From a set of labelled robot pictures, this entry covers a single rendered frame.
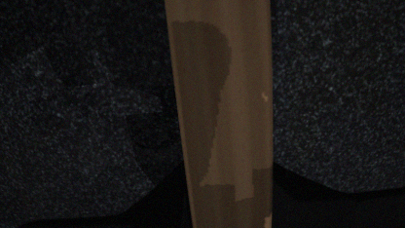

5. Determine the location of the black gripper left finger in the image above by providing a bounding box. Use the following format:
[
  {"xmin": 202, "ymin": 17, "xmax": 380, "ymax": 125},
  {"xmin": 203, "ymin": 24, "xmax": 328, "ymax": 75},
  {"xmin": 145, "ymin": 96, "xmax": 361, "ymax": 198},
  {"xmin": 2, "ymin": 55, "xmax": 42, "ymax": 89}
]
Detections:
[{"xmin": 18, "ymin": 160, "xmax": 193, "ymax": 228}]

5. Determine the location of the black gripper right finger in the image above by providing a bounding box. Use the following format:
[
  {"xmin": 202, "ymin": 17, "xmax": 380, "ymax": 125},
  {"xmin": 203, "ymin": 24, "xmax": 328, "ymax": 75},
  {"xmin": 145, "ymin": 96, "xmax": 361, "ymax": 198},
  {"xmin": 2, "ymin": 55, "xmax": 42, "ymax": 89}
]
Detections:
[{"xmin": 272, "ymin": 162, "xmax": 405, "ymax": 228}]

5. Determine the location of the wooden side rail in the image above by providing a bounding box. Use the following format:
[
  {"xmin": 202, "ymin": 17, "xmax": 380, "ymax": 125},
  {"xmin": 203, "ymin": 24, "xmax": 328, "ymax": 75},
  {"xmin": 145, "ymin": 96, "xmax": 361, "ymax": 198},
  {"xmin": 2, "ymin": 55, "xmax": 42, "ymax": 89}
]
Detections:
[{"xmin": 165, "ymin": 0, "xmax": 274, "ymax": 228}]

